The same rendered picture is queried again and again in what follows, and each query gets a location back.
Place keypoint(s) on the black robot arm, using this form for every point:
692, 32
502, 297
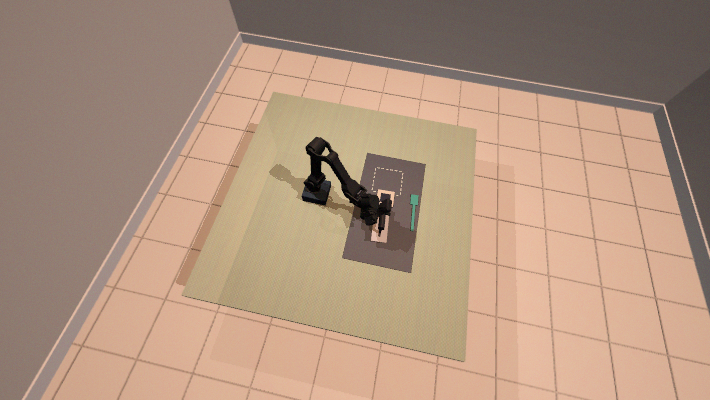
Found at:
349, 186

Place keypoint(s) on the green small trowel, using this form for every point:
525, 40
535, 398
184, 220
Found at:
413, 201

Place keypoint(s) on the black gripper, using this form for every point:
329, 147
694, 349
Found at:
384, 207

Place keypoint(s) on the peach tile with dark square mark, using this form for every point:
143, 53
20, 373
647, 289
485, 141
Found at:
383, 195

